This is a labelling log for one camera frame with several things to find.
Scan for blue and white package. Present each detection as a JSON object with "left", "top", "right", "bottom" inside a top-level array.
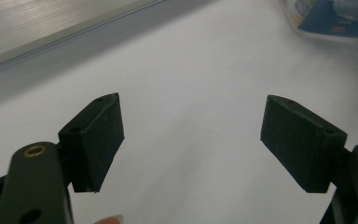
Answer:
[{"left": 279, "top": 0, "right": 358, "bottom": 41}]

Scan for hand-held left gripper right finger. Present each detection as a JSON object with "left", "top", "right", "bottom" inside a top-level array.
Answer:
[{"left": 259, "top": 94, "right": 358, "bottom": 224}]

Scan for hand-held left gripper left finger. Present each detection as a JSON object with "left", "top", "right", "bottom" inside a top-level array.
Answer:
[{"left": 0, "top": 91, "right": 126, "bottom": 224}]

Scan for grey metal rail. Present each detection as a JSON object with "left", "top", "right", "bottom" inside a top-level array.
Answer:
[{"left": 0, "top": 0, "right": 169, "bottom": 74}]

